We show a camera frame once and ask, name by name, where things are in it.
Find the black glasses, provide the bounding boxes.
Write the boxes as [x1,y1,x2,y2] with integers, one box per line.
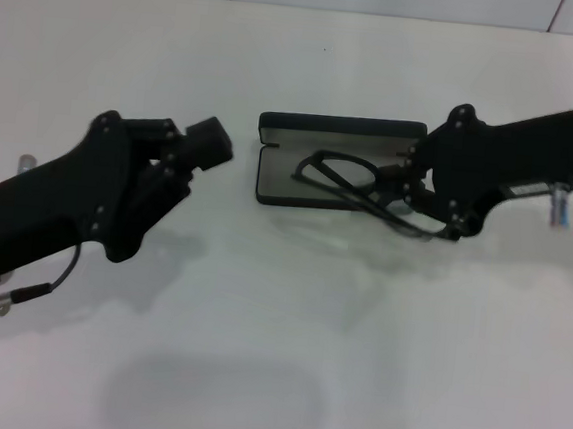
[285,146,456,243]

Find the black glasses case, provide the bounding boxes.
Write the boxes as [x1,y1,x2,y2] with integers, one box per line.
[250,107,429,220]

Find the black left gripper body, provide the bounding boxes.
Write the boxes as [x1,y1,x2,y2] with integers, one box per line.
[0,100,159,266]

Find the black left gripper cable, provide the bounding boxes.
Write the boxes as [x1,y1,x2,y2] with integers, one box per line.
[0,237,83,326]

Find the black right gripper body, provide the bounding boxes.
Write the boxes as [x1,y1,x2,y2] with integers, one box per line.
[407,99,573,252]

